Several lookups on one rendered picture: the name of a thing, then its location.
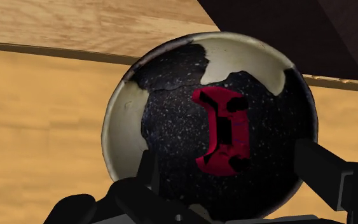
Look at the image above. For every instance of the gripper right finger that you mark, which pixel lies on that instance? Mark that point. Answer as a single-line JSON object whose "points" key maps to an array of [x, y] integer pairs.
{"points": [[324, 173]]}

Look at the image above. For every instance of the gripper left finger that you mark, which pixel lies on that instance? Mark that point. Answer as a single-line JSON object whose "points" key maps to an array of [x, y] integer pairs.
{"points": [[135, 198]]}

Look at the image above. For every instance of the black and cream speckled bowl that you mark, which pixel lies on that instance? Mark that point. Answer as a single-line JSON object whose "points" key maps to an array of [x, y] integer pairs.
{"points": [[178, 130]]}

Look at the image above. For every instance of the red and black flat toy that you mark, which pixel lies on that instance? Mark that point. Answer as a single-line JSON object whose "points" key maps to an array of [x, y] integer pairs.
{"points": [[237, 139]]}

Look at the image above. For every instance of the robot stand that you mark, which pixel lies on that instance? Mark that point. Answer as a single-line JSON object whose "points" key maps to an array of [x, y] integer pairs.
{"points": [[290, 31]]}

